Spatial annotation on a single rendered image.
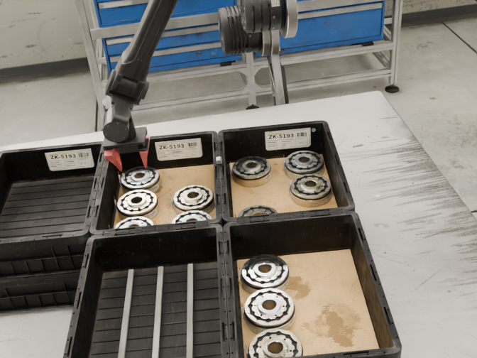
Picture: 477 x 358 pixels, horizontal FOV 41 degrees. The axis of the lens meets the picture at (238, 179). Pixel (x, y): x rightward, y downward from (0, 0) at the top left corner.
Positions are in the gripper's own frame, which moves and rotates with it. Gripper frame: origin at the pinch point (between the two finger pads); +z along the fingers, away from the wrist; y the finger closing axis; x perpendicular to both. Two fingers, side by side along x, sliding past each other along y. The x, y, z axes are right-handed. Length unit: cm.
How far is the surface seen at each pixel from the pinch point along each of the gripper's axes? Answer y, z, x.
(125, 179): -4.9, 9.2, 6.6
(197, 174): 13.9, 13.2, 10.5
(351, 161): 59, 30, 29
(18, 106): -118, 105, 212
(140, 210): 0.6, 8.6, -7.4
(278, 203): 35.1, 13.1, -5.0
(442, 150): 119, 109, 129
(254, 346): 28, 7, -52
